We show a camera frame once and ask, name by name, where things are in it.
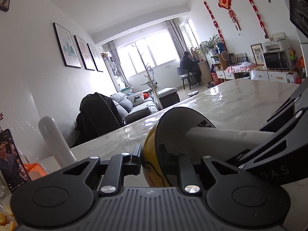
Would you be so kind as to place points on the potted green plant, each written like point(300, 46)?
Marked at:
point(211, 43)

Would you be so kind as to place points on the white coat rack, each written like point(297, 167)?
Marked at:
point(155, 94)

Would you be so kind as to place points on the grey sofa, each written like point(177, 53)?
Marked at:
point(135, 106)

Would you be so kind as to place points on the black microwave oven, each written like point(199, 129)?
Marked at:
point(276, 60)

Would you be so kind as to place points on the seated person in black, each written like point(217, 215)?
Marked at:
point(191, 65)

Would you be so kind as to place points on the white refrigerator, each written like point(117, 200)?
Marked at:
point(304, 49)

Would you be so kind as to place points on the white printer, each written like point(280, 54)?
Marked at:
point(278, 42)

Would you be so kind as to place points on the yellow bowl white inside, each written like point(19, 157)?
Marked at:
point(168, 137)

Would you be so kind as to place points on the framed picture right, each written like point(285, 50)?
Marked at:
point(95, 57)

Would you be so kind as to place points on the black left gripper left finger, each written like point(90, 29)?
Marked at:
point(66, 196)

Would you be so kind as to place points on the framed picture middle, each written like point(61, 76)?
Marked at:
point(85, 54)

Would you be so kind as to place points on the framed picture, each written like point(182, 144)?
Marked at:
point(95, 57)
point(66, 46)
point(85, 54)

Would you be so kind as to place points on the red chinese knot decoration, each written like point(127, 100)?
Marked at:
point(226, 4)

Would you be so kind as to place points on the framed picture left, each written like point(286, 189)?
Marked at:
point(66, 46)

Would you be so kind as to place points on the checkered grey ottoman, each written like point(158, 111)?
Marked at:
point(168, 97)

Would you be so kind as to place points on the white thermos bottle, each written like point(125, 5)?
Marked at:
point(55, 141)

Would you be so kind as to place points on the white low cabinet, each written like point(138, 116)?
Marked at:
point(268, 75)

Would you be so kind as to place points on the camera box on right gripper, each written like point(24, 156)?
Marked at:
point(299, 15)

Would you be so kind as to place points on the orange tissue box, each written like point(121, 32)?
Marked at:
point(35, 170)

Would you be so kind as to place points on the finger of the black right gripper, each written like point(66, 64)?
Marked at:
point(282, 159)
point(296, 102)

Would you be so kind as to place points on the smartphone with lit screen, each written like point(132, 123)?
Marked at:
point(11, 165)

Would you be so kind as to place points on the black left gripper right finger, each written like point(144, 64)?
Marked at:
point(231, 195)

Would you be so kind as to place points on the black jacket on chair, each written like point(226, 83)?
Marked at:
point(98, 115)

